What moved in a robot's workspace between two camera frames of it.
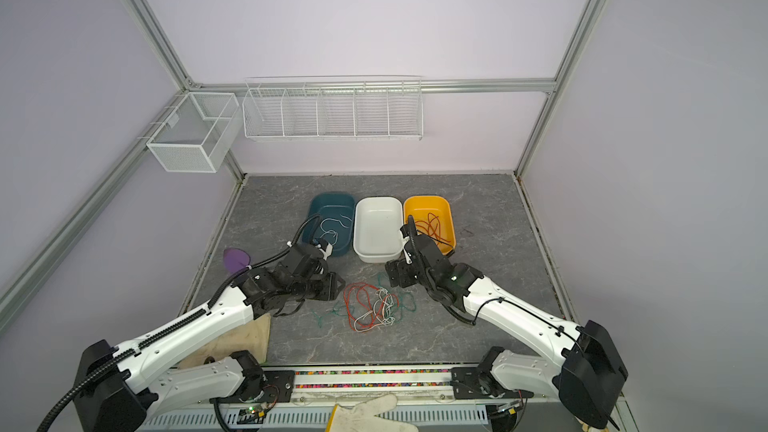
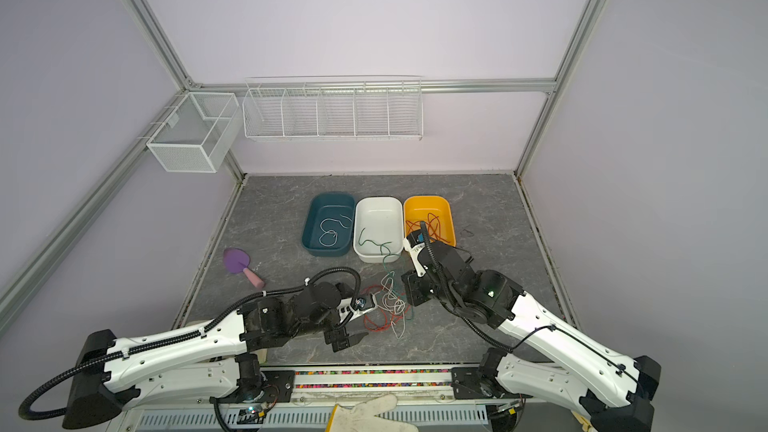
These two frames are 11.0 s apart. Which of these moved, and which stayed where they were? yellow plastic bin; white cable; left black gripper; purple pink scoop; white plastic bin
Moved: left black gripper
Stayed: white plastic bin; white cable; purple pink scoop; yellow plastic bin
